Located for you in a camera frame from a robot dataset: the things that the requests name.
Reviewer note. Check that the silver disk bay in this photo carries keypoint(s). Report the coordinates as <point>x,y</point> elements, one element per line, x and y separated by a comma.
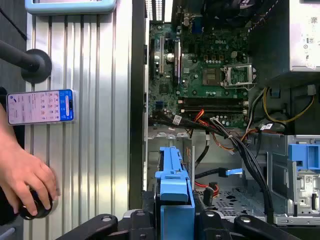
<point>152,160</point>

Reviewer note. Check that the person's bare hand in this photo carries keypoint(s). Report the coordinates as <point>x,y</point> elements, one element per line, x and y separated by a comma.
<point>27,175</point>

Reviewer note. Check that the CPU socket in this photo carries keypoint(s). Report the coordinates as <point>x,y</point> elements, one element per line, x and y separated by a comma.
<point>238,75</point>

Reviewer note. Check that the black pole with round base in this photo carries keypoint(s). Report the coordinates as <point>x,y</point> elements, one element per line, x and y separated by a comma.
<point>35,66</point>

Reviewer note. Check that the metal socket cover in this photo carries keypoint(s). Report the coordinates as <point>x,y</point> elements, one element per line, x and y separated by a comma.
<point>238,66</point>

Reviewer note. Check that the silver coin battery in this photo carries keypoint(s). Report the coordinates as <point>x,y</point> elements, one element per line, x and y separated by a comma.
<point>170,57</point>

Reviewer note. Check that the black case fan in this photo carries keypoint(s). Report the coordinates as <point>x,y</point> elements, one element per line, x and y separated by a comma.
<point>225,11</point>

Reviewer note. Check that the pale blue teach pendant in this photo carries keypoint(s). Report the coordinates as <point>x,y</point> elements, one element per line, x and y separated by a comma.
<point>70,8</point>

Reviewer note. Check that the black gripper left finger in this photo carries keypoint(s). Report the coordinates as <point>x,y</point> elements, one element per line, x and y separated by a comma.
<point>140,225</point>

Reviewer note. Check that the blue video port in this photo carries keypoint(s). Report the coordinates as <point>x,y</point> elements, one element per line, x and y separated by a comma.
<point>197,25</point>

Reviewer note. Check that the black RAM slot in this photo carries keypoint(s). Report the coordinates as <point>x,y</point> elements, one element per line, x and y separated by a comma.
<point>212,98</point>
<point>212,102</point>
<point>212,107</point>
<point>212,111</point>

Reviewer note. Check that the smartphone with lit screen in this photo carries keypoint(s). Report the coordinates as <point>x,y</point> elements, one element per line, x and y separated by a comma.
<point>37,107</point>

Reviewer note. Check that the silver drive cage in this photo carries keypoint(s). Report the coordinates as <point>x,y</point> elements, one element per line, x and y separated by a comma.
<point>280,162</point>

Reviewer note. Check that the grey power supply unit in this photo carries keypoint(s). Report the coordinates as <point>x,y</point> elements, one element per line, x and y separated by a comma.
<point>300,50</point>

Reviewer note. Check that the small round black tool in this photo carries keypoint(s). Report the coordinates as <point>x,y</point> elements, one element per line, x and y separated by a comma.
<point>26,216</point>

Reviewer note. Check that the green Dell motherboard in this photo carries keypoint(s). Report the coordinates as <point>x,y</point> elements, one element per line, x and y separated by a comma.
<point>195,82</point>

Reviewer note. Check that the black open PC case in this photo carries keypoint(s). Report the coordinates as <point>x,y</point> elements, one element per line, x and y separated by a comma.
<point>137,100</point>

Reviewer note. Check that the hard disk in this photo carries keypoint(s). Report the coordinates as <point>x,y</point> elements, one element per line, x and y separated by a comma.
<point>175,190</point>

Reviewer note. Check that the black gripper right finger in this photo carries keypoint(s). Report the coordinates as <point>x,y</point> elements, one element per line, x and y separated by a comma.
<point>212,225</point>

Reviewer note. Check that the blue plastic drive carrier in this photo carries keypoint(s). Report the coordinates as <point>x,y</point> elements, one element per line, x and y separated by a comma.
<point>297,155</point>

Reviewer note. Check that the pale expansion slot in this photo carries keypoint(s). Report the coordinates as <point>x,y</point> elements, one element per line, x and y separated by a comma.
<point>162,55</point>

